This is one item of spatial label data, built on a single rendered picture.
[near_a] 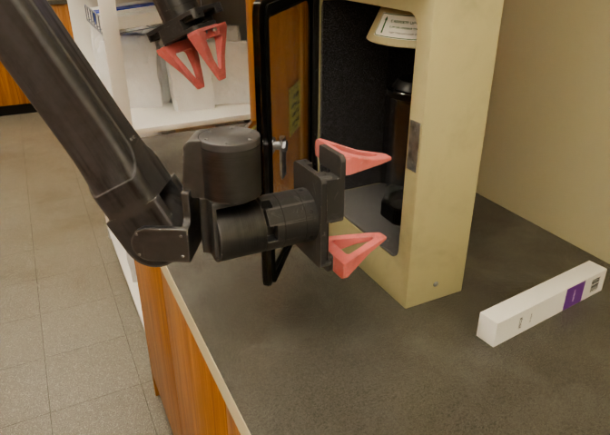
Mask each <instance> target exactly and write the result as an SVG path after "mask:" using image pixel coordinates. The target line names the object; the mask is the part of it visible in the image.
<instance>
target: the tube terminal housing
mask: <svg viewBox="0 0 610 435"><path fill-rule="evenodd" d="M323 1H325V0H320V40H319V125H318V139H319V138H320V47H321V6H322V2H323ZM348 1H352V2H358V3H363V4H368V5H378V6H383V7H388V8H393V9H398V10H404V11H409V12H411V13H412V14H413V15H414V16H415V17H416V20H417V25H418V30H417V42H416V52H415V63H414V74H413V85H412V95H411V106H410V117H409V124H410V119H411V120H413V121H416V122H418V123H420V124H421V125H420V134H419V144H418V162H417V172H416V173H414V172H412V171H410V170H409V169H408V168H406V170H405V181H404V192H403V202H402V213H401V224H400V235H399V246H398V254H397V255H396V256H391V255H390V254H389V253H388V252H386V251H385V250H384V249H383V248H381V247H380V246H378V247H377V248H376V249H374V250H373V251H372V252H371V253H370V254H369V255H368V256H367V257H366V258H365V259H364V260H363V261H362V262H361V263H360V265H359V267H360V268H361V269H362V270H363V271H364V272H365V273H366V274H367V275H368V276H370V277H371V278H372V279H373V280H374V281H375V282H376V283H377V284H378V285H379V286H381V287H382V288H383V289H384V290H385V291H386V292H387V293H388V294H389V295H390V296H392V297H393V298H394V299H395V300H396V301H397V302H398V303H399V304H400V305H401V306H403V307H404V308H405V309H407V308H409V307H412V306H416V305H419V304H421V303H424V302H429V301H432V300H435V299H437V298H441V297H444V296H447V295H449V294H452V293H455V292H460V291H461V289H462V282H463V276H464V270H465V264H466V258H467V247H468V240H469V234H470V227H471V222H472V215H473V209H474V202H475V197H476V190H477V178H478V172H479V166H480V160H481V154H482V147H483V141H484V135H485V129H486V122H487V110H488V105H489V98H490V92H491V85H492V79H493V73H494V67H495V61H496V54H497V43H498V37H499V30H500V24H501V18H502V12H503V5H504V0H348ZM355 233H364V232H362V231H361V230H360V229H359V228H357V227H356V226H355V225H354V224H352V223H351V222H350V221H348V220H347V219H346V218H345V217H344V218H343V221H340V222H333V223H330V222H329V236H335V235H345V234H355Z"/></svg>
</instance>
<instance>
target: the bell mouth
mask: <svg viewBox="0 0 610 435"><path fill-rule="evenodd" d="M417 30H418V25H417V20H416V17H415V16H414V15H413V14H412V13H411V12H409V11H404V10H398V9H393V8H388V7H383V6H381V7H380V9H379V11H378V14H377V16H376V18H375V20H374V22H373V24H372V26H371V28H370V29H369V32H368V35H367V39H368V40H369V41H371V42H372V43H375V44H382V45H386V46H393V47H400V48H410V49H416V42H417Z"/></svg>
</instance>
